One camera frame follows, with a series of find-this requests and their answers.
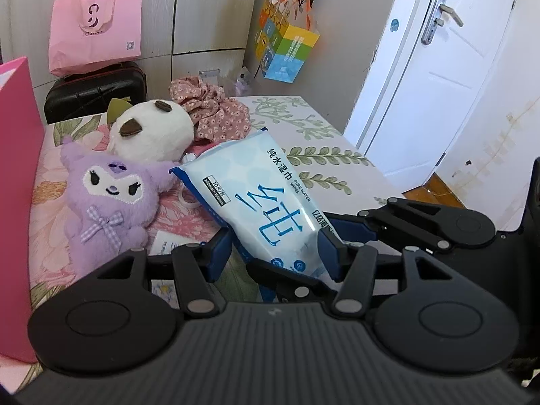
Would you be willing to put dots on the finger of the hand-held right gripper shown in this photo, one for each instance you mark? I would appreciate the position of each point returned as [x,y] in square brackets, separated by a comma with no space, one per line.
[392,219]
[278,276]

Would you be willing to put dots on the colourful gift bag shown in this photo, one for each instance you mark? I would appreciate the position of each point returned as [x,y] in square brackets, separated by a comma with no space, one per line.
[287,46]

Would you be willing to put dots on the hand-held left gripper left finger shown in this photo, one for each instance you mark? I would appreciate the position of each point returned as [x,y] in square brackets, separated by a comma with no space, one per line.
[219,257]

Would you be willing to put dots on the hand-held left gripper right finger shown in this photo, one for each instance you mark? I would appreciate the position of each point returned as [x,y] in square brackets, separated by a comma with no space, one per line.
[331,257]

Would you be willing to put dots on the white wardrobe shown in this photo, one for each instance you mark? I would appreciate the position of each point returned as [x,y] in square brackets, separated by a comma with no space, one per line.
[190,8]

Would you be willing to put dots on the white panda plush toy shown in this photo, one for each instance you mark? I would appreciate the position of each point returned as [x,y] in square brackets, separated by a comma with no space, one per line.
[152,135]

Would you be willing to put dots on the floral bedsheet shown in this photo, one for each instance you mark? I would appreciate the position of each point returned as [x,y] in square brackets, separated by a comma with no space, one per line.
[329,152]

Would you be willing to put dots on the white door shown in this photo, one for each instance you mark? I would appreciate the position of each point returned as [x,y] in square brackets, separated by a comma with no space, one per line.
[443,71]

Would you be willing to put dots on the black suitcase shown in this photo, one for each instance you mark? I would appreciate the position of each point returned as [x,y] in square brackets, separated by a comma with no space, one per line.
[93,93]

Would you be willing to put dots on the blue white wet wipes pack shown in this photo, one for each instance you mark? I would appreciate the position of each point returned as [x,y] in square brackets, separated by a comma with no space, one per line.
[253,194]

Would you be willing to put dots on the purple plush toy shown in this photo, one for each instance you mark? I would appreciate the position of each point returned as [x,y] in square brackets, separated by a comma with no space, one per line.
[105,202]

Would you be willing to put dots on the clear plastic packaging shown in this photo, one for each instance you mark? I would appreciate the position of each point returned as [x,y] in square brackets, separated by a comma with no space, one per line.
[211,76]

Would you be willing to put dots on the blue door sticker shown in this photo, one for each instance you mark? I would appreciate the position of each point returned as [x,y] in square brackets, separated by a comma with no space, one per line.
[394,24]

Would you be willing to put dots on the small white packet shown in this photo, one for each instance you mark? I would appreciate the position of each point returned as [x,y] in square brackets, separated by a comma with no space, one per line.
[173,242]

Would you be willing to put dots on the pink storage box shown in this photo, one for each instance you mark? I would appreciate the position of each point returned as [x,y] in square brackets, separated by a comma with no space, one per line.
[17,177]

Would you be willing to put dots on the pink floral cloth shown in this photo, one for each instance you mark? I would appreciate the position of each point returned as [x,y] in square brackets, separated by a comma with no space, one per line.
[215,109]

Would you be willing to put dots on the pink paper bag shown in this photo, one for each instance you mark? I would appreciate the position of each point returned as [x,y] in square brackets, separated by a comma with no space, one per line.
[95,29]

